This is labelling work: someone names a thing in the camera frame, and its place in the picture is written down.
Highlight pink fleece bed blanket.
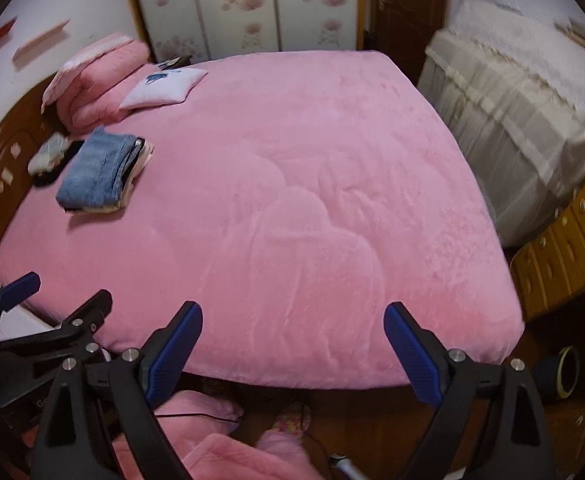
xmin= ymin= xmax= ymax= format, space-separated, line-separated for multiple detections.
xmin=0 ymin=49 xmax=525 ymax=391

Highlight folded pink quilt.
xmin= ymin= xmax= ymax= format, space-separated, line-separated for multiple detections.
xmin=41 ymin=34 xmax=152 ymax=135

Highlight grey white cloth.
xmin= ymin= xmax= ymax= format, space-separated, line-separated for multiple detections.
xmin=27 ymin=135 xmax=70 ymax=176

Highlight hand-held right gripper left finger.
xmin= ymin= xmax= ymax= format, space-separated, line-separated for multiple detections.
xmin=31 ymin=301 xmax=204 ymax=480

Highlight black cloth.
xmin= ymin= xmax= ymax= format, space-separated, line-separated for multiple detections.
xmin=32 ymin=140 xmax=86 ymax=188

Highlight stack of folded clothes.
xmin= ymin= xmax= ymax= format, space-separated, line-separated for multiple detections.
xmin=65 ymin=137 xmax=156 ymax=216

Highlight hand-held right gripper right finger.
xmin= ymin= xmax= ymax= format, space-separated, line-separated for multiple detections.
xmin=383 ymin=302 xmax=558 ymax=480

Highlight brown wooden headboard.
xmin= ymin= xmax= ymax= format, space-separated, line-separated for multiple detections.
xmin=0 ymin=72 xmax=73 ymax=271

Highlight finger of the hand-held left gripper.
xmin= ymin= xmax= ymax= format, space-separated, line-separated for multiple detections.
xmin=0 ymin=289 xmax=114 ymax=362
xmin=0 ymin=271 xmax=41 ymax=333

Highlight yellow wooden dresser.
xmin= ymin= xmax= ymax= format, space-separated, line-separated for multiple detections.
xmin=509 ymin=175 xmax=585 ymax=321

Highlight black cable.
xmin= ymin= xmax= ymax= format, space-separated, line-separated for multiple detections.
xmin=155 ymin=411 xmax=238 ymax=423

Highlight dark tape roll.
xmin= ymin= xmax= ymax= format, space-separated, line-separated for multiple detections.
xmin=537 ymin=345 xmax=580 ymax=401

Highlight white pillow with blue print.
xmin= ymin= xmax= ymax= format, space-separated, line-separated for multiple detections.
xmin=119 ymin=67 xmax=209 ymax=110

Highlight dark brown wooden door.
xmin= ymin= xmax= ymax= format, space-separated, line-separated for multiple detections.
xmin=369 ymin=0 xmax=450 ymax=86

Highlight floral slipper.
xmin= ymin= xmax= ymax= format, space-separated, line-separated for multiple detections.
xmin=270 ymin=402 xmax=313 ymax=433

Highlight blue denim jeans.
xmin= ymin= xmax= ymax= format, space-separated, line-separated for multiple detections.
xmin=55 ymin=126 xmax=146 ymax=210

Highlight pink fleece clothing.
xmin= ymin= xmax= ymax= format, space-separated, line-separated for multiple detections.
xmin=112 ymin=390 xmax=323 ymax=480

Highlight pink wall shelf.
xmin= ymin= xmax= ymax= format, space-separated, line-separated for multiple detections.
xmin=12 ymin=20 xmax=70 ymax=63

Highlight white lace covered bed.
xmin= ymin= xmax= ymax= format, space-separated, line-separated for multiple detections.
xmin=417 ymin=0 xmax=585 ymax=248

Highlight floral white wardrobe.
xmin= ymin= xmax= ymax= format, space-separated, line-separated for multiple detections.
xmin=122 ymin=0 xmax=368 ymax=66

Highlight brown wooden cabinet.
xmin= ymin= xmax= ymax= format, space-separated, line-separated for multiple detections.
xmin=542 ymin=400 xmax=585 ymax=480

